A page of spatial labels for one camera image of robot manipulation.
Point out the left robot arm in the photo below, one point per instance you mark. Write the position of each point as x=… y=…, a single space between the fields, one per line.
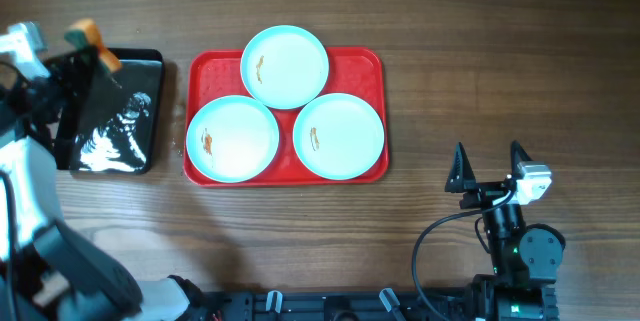
x=49 y=270

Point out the white plate top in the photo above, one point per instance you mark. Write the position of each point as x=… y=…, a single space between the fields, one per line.
x=284 y=67

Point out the red serving tray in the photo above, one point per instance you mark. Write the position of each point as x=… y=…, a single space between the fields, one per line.
x=216 y=73

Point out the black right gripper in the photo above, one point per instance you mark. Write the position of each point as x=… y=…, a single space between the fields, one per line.
x=462 y=179

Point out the black water tray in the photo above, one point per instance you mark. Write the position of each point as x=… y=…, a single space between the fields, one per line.
x=111 y=128

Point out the orange and green sponge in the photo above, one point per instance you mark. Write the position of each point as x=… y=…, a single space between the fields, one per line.
x=85 y=33

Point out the white plate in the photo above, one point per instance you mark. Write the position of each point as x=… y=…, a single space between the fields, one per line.
x=232 y=139
x=338 y=136
x=284 y=67

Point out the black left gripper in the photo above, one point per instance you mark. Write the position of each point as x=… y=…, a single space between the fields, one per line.
x=63 y=73

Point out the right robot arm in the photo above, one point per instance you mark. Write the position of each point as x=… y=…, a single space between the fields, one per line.
x=525 y=258

